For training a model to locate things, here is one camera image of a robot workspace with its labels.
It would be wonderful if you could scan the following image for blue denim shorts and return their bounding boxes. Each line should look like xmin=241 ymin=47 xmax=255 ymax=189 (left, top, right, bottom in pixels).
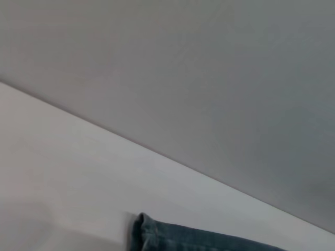
xmin=127 ymin=212 xmax=290 ymax=251

